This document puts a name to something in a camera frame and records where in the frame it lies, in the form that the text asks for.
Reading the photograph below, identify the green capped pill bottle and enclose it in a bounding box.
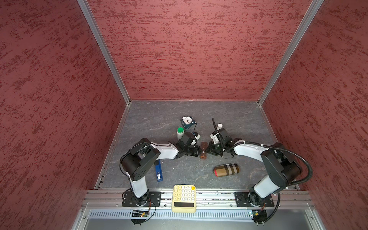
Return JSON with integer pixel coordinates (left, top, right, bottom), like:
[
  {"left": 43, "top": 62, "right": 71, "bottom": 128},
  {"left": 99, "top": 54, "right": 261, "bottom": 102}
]
[{"left": 176, "top": 127, "right": 185, "bottom": 140}]

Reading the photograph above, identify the brown weekly pill organizer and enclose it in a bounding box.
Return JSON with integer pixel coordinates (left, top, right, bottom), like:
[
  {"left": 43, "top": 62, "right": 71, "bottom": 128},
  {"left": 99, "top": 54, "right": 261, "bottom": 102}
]
[{"left": 200, "top": 142, "right": 209, "bottom": 160}]

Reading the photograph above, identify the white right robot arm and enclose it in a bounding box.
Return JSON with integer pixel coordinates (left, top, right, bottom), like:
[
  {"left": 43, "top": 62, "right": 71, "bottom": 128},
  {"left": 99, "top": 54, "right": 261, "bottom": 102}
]
[{"left": 206, "top": 128, "right": 302, "bottom": 207}]

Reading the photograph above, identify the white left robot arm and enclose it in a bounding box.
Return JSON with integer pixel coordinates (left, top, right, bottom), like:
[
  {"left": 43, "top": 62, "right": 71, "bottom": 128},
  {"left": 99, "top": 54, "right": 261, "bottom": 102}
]
[{"left": 119, "top": 132, "right": 200, "bottom": 207}]

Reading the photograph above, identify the teal dial kitchen scale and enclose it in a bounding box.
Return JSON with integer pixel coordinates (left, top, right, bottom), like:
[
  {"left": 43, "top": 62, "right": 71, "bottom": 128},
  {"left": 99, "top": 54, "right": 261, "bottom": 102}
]
[{"left": 181, "top": 116, "right": 196, "bottom": 129}]

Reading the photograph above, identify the plaid checkered pouch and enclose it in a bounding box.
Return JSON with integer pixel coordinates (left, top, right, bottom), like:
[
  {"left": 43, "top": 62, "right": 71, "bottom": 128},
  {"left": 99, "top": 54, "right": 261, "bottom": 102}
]
[{"left": 213, "top": 163, "right": 240, "bottom": 177}]

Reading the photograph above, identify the yellow calculator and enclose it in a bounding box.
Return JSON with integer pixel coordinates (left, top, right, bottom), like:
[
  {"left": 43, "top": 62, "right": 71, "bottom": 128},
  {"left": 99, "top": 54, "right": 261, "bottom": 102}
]
[{"left": 172, "top": 185, "right": 196, "bottom": 213}]

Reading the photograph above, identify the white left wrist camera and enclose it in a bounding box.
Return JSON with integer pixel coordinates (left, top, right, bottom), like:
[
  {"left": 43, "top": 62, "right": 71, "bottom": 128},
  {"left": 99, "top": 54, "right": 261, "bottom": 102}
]
[{"left": 192, "top": 132, "right": 200, "bottom": 145}]

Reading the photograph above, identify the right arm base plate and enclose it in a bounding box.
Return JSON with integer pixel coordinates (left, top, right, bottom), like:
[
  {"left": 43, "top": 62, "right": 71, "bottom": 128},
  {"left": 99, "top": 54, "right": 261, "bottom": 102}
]
[{"left": 234, "top": 192, "right": 275, "bottom": 208}]

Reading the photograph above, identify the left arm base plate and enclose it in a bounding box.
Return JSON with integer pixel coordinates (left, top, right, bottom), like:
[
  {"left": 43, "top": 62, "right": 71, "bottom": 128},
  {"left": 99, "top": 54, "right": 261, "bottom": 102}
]
[{"left": 121, "top": 190, "right": 162, "bottom": 207}]

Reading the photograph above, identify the black corrugated right cable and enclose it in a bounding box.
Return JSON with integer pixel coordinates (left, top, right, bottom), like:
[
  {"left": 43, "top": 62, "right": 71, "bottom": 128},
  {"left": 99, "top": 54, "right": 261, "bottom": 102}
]
[{"left": 212, "top": 118, "right": 313, "bottom": 223}]

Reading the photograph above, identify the aluminium corner post right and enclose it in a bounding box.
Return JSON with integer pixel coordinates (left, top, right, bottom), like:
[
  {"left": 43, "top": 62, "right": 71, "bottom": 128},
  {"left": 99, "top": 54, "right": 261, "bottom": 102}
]
[{"left": 258, "top": 0, "right": 325, "bottom": 105}]

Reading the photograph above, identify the aluminium corner post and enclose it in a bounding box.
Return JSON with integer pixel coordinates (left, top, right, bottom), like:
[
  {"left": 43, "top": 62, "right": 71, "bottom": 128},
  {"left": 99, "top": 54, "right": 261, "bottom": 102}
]
[
  {"left": 77, "top": 0, "right": 132, "bottom": 105},
  {"left": 258, "top": 0, "right": 325, "bottom": 105}
]

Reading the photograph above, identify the aluminium corner post left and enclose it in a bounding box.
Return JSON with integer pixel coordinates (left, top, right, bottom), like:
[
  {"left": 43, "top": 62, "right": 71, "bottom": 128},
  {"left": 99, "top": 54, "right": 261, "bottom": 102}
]
[{"left": 77, "top": 0, "right": 132, "bottom": 105}]

